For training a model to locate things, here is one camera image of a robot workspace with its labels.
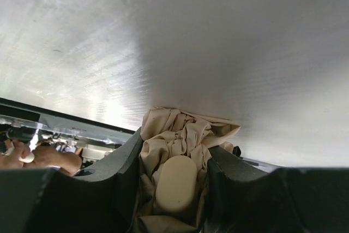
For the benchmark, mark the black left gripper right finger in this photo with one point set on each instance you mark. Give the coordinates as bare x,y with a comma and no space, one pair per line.
243,198

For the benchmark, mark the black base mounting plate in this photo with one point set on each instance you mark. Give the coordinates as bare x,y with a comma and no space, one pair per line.
24,115

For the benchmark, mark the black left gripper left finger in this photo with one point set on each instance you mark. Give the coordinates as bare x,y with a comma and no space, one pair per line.
100,199

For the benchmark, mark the operator hand in background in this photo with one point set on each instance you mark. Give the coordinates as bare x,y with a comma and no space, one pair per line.
68,163

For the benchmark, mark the beige folding umbrella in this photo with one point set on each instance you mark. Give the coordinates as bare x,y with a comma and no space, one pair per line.
173,161

